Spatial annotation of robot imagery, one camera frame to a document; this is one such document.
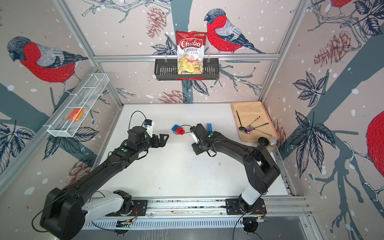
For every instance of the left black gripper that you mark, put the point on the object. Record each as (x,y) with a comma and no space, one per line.
(158,144)

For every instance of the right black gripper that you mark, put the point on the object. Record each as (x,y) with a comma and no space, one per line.
(195,149)

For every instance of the light blue long lego brick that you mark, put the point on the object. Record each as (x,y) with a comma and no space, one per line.
(209,128)

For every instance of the red lego brick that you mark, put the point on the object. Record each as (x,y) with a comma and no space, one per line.
(180,131)

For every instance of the blue small lego brick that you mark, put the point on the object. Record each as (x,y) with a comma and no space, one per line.
(175,127)

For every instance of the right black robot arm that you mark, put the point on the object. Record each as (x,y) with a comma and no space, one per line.
(261,169)

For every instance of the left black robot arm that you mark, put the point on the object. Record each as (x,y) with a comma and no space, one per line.
(67,210)

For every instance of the black spoon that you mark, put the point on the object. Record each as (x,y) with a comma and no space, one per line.
(241,128)

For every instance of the purple spoon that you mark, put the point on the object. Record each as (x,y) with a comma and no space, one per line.
(250,128)

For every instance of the yellow cloth mat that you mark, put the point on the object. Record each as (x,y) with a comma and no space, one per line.
(252,121)

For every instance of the black lid shaker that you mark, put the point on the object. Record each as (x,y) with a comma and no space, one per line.
(263,141)

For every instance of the silver lid shaker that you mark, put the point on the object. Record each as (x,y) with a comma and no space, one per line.
(272,145)

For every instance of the orange block in basket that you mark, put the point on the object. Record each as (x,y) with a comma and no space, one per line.
(76,114)

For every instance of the chuba cassava chips bag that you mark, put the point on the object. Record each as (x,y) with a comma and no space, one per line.
(190,52)

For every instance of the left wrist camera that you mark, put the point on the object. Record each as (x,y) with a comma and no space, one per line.
(149,126)

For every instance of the spoon with patterned handle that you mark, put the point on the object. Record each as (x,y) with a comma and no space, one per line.
(256,119)

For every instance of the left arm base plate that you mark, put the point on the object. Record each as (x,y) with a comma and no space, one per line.
(139,208)

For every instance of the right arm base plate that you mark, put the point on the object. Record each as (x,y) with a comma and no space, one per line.
(239,206)

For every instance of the white wire basket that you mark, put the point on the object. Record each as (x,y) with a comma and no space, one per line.
(84,98)

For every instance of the black wall basket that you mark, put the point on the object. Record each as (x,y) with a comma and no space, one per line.
(167,70)

